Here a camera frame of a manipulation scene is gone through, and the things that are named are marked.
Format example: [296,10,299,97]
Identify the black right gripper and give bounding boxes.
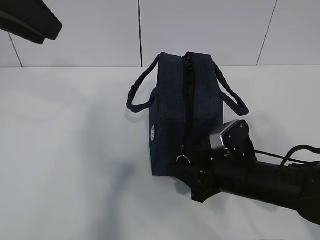
[168,149,258,203]

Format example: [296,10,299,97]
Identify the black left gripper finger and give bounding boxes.
[0,12,46,45]
[0,0,63,41]

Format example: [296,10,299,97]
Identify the navy blue lunch bag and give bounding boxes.
[126,52,249,177]

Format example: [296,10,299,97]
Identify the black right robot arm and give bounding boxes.
[168,150,320,225]

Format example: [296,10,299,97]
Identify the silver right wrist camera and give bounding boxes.
[209,119,257,161]

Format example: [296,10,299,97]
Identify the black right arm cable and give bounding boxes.
[254,144,320,168]

